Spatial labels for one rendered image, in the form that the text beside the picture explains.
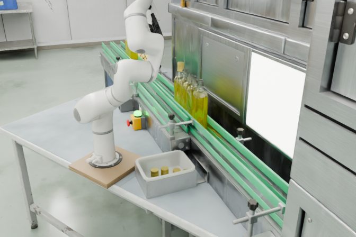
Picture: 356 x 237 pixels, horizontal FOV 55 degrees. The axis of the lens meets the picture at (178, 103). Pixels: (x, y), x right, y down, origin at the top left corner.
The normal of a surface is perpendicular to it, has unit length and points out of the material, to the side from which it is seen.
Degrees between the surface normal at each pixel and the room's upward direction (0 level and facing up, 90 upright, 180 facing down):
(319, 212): 90
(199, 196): 0
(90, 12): 90
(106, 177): 1
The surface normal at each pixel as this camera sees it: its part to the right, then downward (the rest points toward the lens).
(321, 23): -0.93, 0.14
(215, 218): 0.00, -0.92
